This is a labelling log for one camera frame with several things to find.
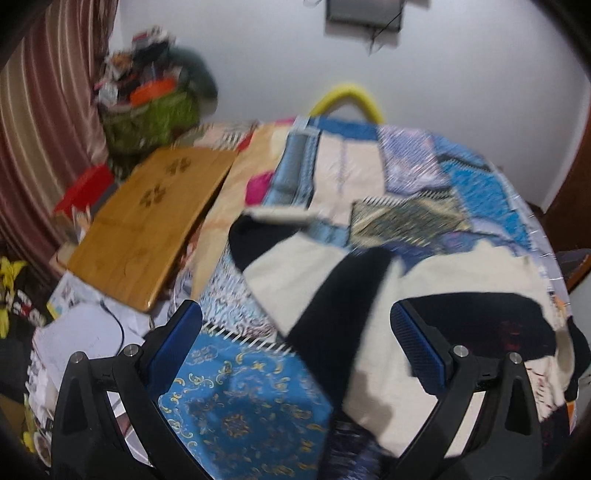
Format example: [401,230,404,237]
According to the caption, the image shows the cream and black sweater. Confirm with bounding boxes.
[228,215,590,460]

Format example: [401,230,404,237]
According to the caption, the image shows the white papers pile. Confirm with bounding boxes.
[27,271,172,416]

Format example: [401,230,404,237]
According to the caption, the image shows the blue patchwork bedspread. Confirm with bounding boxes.
[158,117,576,479]

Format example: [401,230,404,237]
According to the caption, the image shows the wooden lap board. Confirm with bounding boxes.
[67,147,238,312]

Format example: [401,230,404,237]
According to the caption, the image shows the red box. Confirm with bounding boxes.
[53,163,115,217]

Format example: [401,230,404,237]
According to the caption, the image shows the green fabric bag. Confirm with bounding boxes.
[101,91,200,155]

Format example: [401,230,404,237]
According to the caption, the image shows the orange plastic lid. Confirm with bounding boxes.
[130,78,177,107]

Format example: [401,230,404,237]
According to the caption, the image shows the striped maroon curtain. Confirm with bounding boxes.
[1,1,118,284]

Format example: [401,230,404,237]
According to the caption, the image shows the dark green plush toy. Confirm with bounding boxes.
[169,47,218,101]

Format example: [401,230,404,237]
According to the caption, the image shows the yellow curved tube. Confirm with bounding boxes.
[308,83,386,125]

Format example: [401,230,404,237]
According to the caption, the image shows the black cable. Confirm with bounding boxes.
[98,299,127,356]

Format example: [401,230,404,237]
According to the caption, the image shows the small wall monitor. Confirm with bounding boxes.
[325,0,405,31]

